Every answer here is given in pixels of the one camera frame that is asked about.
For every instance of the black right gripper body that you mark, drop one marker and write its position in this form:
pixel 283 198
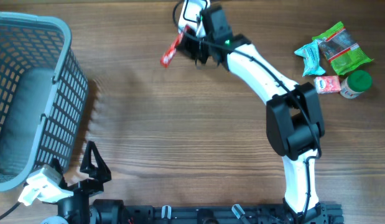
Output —
pixel 193 45

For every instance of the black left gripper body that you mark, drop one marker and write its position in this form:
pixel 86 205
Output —
pixel 85 186

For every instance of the red coffee stick sachet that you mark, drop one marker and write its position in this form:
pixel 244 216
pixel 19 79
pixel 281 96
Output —
pixel 172 50

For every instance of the teal tissue pack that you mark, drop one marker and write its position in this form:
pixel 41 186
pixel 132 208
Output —
pixel 311 58

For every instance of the red small box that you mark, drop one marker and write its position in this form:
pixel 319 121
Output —
pixel 327 84

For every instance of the green candy bag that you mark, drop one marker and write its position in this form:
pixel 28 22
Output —
pixel 340 49

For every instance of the green lid jar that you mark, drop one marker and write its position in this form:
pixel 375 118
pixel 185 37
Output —
pixel 355 84

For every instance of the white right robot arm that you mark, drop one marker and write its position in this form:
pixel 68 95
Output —
pixel 294 122

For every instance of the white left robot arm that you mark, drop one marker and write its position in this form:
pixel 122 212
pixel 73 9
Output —
pixel 77 208

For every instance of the white barcode scanner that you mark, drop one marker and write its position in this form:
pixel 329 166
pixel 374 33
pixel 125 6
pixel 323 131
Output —
pixel 190 15

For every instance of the grey plastic basket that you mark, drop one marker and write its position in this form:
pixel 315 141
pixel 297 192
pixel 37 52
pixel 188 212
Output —
pixel 43 93

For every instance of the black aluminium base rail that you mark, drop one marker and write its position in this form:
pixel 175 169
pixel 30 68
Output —
pixel 115 211

